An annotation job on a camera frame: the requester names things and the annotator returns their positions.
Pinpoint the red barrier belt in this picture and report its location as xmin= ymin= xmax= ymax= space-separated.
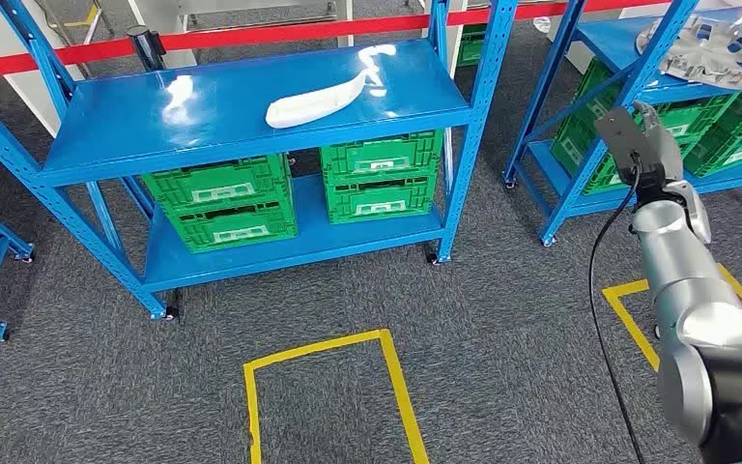
xmin=0 ymin=0 xmax=673 ymax=82

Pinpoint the black camera cable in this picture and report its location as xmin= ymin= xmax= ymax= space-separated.
xmin=586 ymin=152 xmax=647 ymax=464

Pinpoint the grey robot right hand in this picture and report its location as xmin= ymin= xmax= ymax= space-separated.
xmin=633 ymin=101 xmax=686 ymax=187

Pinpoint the silver cast metal part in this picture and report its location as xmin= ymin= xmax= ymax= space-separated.
xmin=635 ymin=3 xmax=742 ymax=91

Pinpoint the black barrier post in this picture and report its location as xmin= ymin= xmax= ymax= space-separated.
xmin=126 ymin=24 xmax=167 ymax=72

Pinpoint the white curved plastic part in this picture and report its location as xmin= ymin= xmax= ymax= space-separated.
xmin=265 ymin=69 xmax=369 ymax=130

